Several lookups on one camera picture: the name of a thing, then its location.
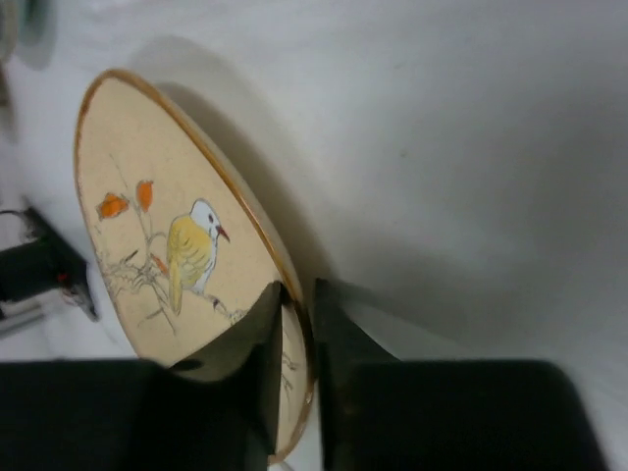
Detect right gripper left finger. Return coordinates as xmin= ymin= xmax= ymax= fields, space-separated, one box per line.
xmin=1 ymin=282 xmax=284 ymax=470

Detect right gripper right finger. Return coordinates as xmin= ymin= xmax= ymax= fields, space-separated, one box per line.
xmin=313 ymin=279 xmax=607 ymax=470

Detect beige bird plate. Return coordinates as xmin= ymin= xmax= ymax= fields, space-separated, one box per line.
xmin=74 ymin=69 xmax=314 ymax=464

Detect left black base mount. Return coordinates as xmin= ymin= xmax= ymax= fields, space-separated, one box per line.
xmin=1 ymin=206 xmax=101 ymax=322

